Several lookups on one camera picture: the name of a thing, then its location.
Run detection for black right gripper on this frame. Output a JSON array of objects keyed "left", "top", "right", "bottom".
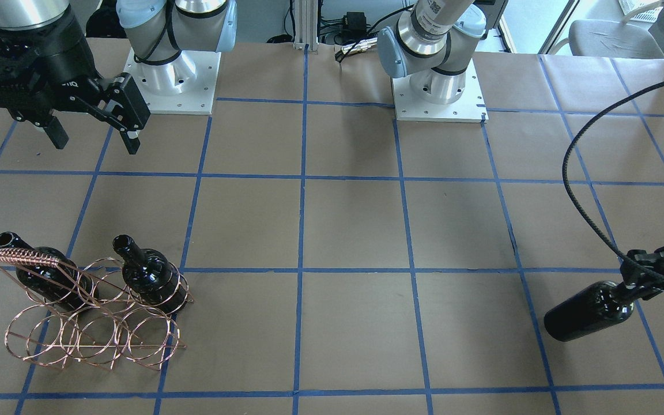
[{"left": 0, "top": 6, "right": 150, "bottom": 155}]

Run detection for dark wine bottle being moved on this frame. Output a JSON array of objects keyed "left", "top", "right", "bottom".
[{"left": 543, "top": 281, "right": 634, "bottom": 342}]

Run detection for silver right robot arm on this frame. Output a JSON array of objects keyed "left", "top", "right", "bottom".
[{"left": 0, "top": 1, "right": 237, "bottom": 154}]

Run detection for dark wine bottle in basket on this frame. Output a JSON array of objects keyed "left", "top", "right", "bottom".
[{"left": 112, "top": 235, "right": 188, "bottom": 315}]

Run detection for grey office chair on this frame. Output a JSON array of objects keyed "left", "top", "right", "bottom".
[{"left": 567, "top": 1, "right": 664, "bottom": 59}]

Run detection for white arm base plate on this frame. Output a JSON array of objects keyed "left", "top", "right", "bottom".
[
  {"left": 124, "top": 50, "right": 222, "bottom": 115},
  {"left": 391, "top": 60, "right": 489, "bottom": 123}
]

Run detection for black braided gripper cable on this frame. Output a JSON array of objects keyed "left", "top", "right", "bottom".
[{"left": 563, "top": 72, "right": 664, "bottom": 292}]

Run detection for copper wire wine basket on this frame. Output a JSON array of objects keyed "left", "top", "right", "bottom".
[{"left": 0, "top": 248, "right": 187, "bottom": 371}]

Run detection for aluminium frame post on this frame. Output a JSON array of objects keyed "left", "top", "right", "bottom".
[{"left": 290, "top": 0, "right": 320, "bottom": 54}]

